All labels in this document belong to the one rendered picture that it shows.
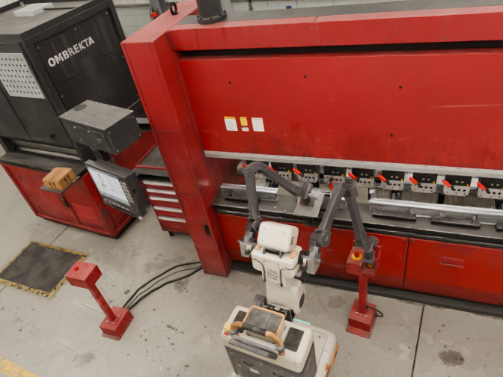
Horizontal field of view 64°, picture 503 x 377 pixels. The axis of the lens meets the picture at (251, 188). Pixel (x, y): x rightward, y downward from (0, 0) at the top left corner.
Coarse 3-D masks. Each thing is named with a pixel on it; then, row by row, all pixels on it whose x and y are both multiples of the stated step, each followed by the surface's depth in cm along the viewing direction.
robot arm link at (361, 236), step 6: (354, 186) 249; (354, 192) 249; (348, 198) 253; (354, 198) 253; (348, 204) 255; (354, 204) 254; (354, 210) 254; (354, 216) 255; (360, 216) 257; (354, 222) 257; (360, 222) 257; (354, 228) 259; (360, 228) 257; (360, 234) 257; (366, 234) 260; (360, 240) 259; (366, 240) 260; (360, 246) 261
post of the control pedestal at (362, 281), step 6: (360, 276) 293; (360, 282) 298; (366, 282) 297; (360, 288) 302; (366, 288) 302; (360, 294) 307; (366, 294) 307; (360, 300) 312; (366, 300) 313; (360, 306) 317; (360, 312) 322
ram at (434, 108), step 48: (480, 48) 213; (192, 96) 287; (240, 96) 274; (288, 96) 261; (336, 96) 250; (384, 96) 240; (432, 96) 230; (480, 96) 222; (240, 144) 301; (288, 144) 286; (336, 144) 273; (384, 144) 261; (432, 144) 249; (480, 144) 239
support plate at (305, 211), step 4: (320, 196) 306; (316, 200) 303; (320, 200) 302; (316, 204) 300; (320, 204) 299; (296, 208) 300; (300, 208) 300; (304, 208) 299; (308, 208) 298; (312, 208) 297; (316, 208) 297; (296, 212) 296; (300, 212) 296; (304, 212) 295; (308, 212) 294; (312, 212) 294; (316, 212) 293; (304, 216) 293; (308, 216) 292; (312, 216) 291; (316, 216) 290
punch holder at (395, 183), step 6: (384, 174) 275; (390, 174) 274; (396, 174) 272; (402, 174) 270; (390, 180) 277; (396, 180) 275; (384, 186) 282; (390, 186) 280; (396, 186) 278; (402, 186) 276
